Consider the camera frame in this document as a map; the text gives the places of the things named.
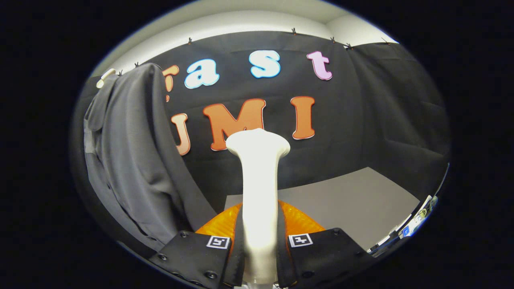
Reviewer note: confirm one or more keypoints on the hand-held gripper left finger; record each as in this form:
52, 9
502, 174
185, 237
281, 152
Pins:
192, 257

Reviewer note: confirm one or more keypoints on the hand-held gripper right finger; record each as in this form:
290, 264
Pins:
329, 257

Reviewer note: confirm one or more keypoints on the white garment steamer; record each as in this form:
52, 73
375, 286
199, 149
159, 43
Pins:
260, 192

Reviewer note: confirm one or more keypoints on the grey button shirt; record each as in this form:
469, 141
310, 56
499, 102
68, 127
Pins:
136, 160

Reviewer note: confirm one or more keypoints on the cream clothes hanger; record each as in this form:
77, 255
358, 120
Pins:
105, 77

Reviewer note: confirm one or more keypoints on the grey top drawer cabinet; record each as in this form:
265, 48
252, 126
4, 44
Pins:
345, 204

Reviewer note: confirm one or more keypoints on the cluttered small items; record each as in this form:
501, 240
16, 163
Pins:
413, 224

